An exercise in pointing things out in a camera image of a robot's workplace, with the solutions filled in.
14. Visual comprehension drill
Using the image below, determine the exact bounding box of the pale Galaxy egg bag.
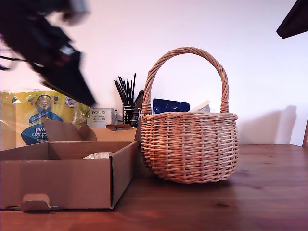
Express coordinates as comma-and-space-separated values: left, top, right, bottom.
82, 151, 114, 160

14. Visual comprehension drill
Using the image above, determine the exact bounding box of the blue Terry's egg bag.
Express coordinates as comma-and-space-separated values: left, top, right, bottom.
153, 98, 190, 115

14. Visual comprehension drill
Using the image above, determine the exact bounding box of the white and green egg bag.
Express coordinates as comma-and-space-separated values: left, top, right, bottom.
189, 100, 211, 113

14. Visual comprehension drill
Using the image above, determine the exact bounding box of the white Porlex box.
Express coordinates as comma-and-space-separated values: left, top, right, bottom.
87, 107, 114, 128

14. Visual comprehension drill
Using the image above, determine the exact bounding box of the brown cardboard box with lid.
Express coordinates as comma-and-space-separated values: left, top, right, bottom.
0, 119, 139, 212

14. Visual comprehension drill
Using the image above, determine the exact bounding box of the thin black stick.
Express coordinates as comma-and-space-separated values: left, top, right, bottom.
118, 76, 129, 107
114, 80, 126, 107
131, 73, 137, 107

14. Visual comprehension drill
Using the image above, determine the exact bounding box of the yellow kitchen towel pack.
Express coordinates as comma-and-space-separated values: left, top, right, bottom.
0, 90, 90, 151

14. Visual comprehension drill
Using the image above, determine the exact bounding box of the black looping arm cable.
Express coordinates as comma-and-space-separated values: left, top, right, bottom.
0, 55, 27, 71

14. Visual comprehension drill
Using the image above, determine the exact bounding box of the woven wicker basket with handle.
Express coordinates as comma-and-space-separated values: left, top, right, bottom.
139, 47, 239, 185

